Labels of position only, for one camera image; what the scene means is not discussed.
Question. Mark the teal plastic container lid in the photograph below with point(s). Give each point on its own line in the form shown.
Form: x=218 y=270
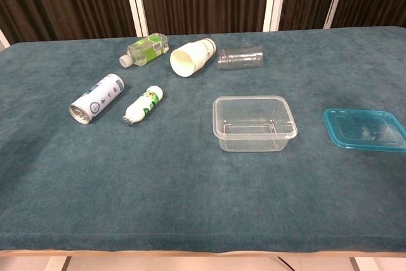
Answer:
x=364 y=131

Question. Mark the clear plastic food container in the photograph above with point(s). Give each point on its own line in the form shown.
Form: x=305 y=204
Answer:
x=253 y=140

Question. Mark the white green yogurt bottle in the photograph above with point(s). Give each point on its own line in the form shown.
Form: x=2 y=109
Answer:
x=142 y=106

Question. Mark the white paper cup stack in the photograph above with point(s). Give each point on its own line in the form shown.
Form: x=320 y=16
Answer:
x=193 y=56

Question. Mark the clear plastic jar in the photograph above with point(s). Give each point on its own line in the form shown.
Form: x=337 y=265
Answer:
x=241 y=57

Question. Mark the teal tablecloth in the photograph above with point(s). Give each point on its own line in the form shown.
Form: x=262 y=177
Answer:
x=158 y=188

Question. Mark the green label water bottle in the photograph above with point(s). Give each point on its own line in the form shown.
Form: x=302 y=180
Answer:
x=146 y=49

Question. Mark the white blue drink can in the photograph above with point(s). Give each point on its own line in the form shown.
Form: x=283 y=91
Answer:
x=98 y=98

